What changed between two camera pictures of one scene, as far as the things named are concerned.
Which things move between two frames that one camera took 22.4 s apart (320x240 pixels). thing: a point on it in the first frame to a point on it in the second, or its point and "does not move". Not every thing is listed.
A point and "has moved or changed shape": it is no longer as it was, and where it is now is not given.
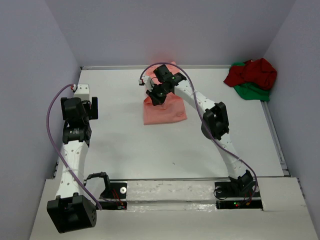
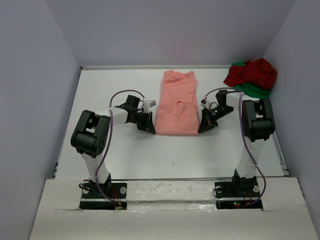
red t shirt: x=259 y=72 does not move
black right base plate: x=228 y=198 does not move
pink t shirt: x=173 y=109 has moved or changed shape
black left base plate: x=115 y=198 does not move
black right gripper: x=155 y=100 to x=207 y=123
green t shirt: x=251 y=90 does not move
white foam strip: x=173 y=195 does not move
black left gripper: x=91 y=109 to x=147 y=125
